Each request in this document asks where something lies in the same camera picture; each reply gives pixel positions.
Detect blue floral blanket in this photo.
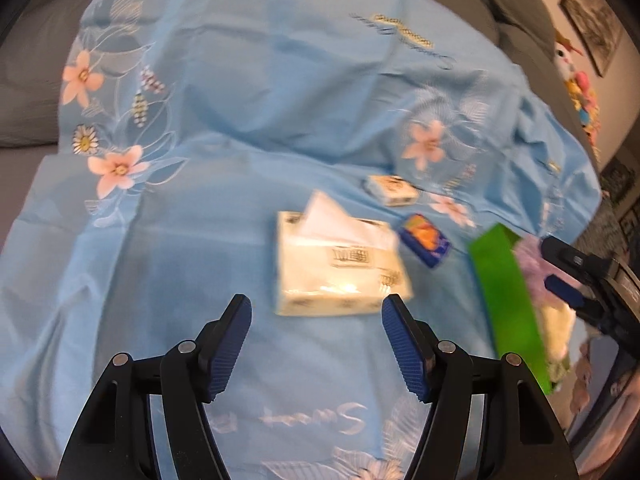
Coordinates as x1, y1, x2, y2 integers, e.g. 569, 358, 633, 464
0, 0, 602, 480

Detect blue orange tissue packet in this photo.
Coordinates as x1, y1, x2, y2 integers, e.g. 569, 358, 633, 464
398, 213, 451, 270

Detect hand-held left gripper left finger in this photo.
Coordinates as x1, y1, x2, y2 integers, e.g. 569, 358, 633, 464
57, 294, 253, 480

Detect black framed wall picture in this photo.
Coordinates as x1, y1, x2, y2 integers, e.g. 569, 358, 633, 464
559, 0, 628, 77

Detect green cardboard box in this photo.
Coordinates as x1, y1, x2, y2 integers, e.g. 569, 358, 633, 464
467, 225, 555, 395

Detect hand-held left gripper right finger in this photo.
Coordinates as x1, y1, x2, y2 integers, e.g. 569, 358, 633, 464
381, 294, 581, 480

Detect purple grey cloth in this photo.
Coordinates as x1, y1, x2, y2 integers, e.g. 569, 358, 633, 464
514, 237, 576, 307

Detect cream soft tissue pack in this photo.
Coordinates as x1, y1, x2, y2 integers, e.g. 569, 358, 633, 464
273, 190, 415, 317

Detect cream white towel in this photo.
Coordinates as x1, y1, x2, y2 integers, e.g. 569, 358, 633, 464
536, 304, 577, 363

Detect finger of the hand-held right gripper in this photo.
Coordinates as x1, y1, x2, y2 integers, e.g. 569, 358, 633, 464
540, 236, 616, 281
544, 275, 601, 328

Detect colourful stuffed toys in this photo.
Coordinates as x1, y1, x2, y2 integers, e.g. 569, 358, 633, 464
552, 30, 602, 147

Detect small white tissue packet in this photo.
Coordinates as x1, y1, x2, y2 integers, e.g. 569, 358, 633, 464
365, 175, 420, 207

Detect grey pink elephant plush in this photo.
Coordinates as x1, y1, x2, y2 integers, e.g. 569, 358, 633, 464
567, 340, 638, 413

